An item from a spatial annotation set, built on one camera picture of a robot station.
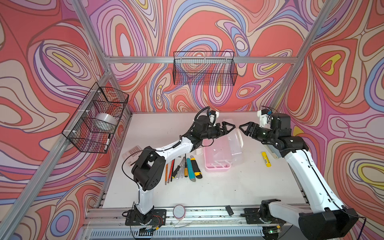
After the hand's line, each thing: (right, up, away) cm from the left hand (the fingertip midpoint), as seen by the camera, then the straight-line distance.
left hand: (234, 129), depth 76 cm
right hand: (+5, -2, -2) cm, 5 cm away
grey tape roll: (-63, +3, -7) cm, 63 cm away
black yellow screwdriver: (-31, -25, +12) cm, 42 cm away
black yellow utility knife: (-20, -25, +13) cm, 34 cm away
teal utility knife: (-23, -26, +13) cm, 37 cm away
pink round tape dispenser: (-28, -40, -6) cm, 49 cm away
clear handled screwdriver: (-30, -27, +11) cm, 41 cm away
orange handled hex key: (-38, -28, +12) cm, 48 cm away
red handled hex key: (-35, -26, +12) cm, 45 cm away
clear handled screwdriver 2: (-28, -25, +12) cm, 39 cm away
